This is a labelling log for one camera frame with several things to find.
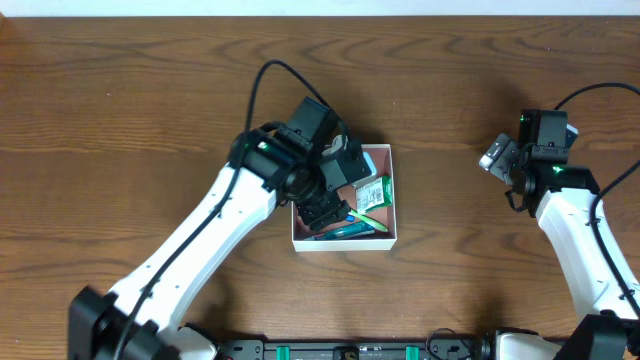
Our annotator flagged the green soap packet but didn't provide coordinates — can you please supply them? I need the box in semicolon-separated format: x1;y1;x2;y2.
355;176;393;214

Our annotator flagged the green toothpaste tube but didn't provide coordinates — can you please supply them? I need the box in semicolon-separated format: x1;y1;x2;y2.
306;222;376;241

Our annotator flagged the green white toothbrush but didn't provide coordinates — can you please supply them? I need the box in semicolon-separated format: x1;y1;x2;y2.
349;209;389;232

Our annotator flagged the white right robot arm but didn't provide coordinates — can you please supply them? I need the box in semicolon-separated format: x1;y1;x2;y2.
479;109;639;359

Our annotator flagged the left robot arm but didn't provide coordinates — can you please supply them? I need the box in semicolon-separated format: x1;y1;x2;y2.
67;98;375;360

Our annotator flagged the white box with pink interior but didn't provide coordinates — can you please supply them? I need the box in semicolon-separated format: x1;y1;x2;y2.
291;143;398;253

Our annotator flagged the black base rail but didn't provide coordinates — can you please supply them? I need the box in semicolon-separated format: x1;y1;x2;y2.
216;328;495;360

